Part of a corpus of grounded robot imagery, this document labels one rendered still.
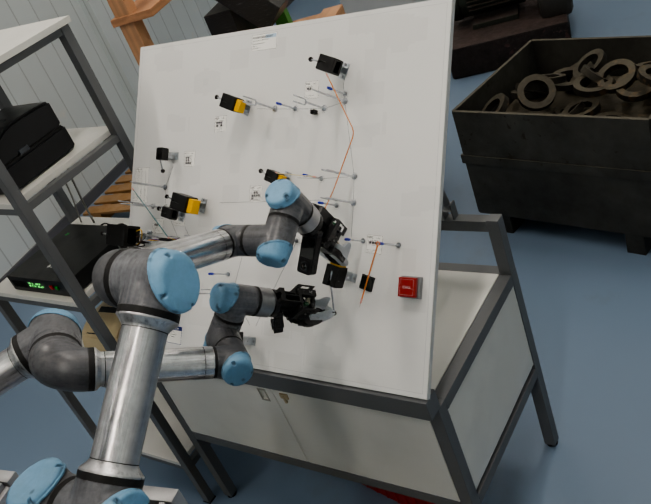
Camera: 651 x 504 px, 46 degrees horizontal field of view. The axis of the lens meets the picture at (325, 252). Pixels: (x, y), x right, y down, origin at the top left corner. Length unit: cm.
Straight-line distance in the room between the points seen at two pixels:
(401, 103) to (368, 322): 58
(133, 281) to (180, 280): 8
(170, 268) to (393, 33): 101
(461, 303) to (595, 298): 126
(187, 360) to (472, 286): 100
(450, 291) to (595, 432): 87
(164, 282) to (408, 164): 86
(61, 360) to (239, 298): 43
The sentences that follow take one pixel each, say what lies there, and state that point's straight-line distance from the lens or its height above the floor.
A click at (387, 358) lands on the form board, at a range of 202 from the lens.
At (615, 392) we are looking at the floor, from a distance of 310.
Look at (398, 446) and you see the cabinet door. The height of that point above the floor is 60.
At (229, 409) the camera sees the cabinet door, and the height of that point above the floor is 59.
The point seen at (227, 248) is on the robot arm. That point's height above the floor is 142.
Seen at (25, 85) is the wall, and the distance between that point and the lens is 617.
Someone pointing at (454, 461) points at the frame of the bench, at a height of 59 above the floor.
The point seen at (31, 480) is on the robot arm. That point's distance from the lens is 151.
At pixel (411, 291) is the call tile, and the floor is 110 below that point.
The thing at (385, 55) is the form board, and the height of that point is 155.
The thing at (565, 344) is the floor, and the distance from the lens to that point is 331.
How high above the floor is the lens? 224
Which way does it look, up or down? 31 degrees down
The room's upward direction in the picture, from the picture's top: 22 degrees counter-clockwise
